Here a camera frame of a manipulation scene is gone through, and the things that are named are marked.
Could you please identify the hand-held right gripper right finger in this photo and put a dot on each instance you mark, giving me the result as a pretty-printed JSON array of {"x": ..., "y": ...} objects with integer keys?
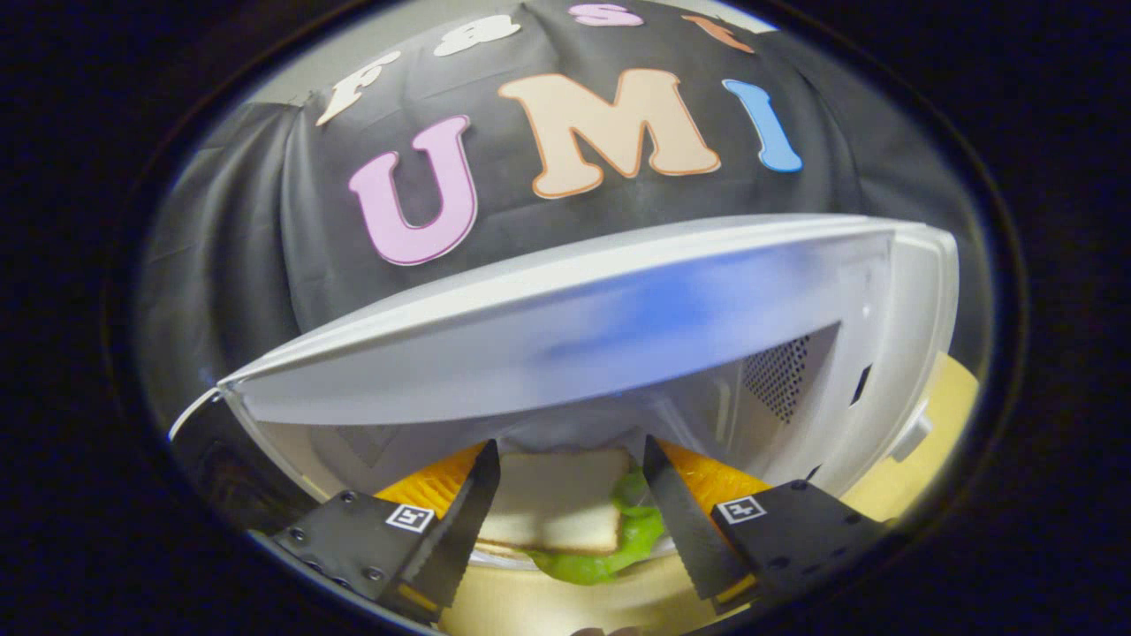
[{"x": 685, "y": 530}]

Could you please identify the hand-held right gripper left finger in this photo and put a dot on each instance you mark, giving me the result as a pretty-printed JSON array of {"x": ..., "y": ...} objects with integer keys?
[{"x": 459, "y": 530}]

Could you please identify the sandwich with green lettuce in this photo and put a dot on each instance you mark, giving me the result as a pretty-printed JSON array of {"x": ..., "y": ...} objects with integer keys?
[{"x": 557, "y": 503}]

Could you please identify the white microwave oven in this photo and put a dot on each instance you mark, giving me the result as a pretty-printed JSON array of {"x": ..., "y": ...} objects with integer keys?
[{"x": 574, "y": 336}]

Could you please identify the black backdrop cloth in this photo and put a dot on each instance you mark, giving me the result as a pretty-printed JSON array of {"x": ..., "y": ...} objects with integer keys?
[{"x": 265, "y": 221}]

